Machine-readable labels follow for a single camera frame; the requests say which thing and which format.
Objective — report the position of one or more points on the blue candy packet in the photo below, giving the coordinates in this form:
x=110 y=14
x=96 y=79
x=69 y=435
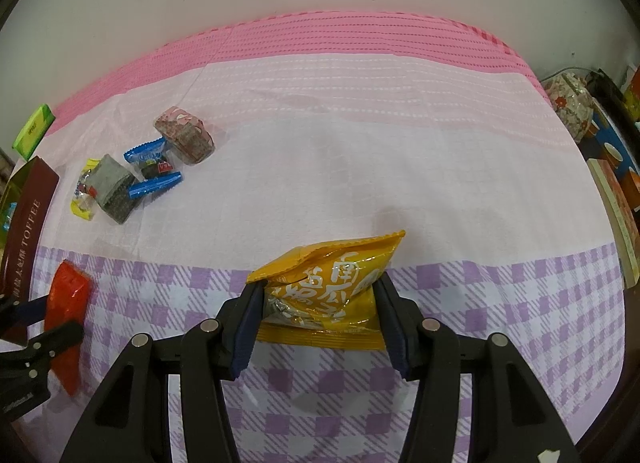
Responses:
x=145 y=150

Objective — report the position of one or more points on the maroon tin box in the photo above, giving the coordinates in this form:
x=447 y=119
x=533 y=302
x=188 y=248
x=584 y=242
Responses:
x=30 y=223

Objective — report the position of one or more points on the yellow-orange snack packet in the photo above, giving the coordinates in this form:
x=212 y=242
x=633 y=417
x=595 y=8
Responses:
x=325 y=268

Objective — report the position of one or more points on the small yellow snack packet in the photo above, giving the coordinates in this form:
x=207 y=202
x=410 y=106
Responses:
x=82 y=208

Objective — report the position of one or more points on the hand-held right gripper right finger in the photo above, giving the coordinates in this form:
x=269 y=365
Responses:
x=395 y=333

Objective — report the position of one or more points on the yellow box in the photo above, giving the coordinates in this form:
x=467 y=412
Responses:
x=632 y=93

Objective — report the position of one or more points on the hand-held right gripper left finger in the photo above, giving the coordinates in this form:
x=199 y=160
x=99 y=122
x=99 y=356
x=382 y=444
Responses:
x=245 y=333

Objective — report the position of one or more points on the grey snack packet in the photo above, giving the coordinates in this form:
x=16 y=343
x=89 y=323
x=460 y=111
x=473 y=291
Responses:
x=112 y=188

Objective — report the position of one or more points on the floral ceramic jar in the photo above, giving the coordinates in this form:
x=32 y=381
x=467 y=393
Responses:
x=570 y=103

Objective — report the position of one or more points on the blue box with cup picture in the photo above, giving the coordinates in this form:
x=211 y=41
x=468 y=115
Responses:
x=617 y=163

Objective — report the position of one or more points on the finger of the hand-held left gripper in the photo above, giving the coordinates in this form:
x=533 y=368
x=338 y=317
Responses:
x=57 y=338
x=30 y=311

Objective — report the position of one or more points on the pink patterned snack packet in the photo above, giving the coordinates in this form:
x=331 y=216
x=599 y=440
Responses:
x=185 y=135

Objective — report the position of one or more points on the red snack packet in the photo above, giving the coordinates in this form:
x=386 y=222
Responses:
x=67 y=293

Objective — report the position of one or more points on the green tissue pack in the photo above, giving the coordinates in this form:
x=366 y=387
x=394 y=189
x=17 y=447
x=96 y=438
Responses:
x=32 y=130

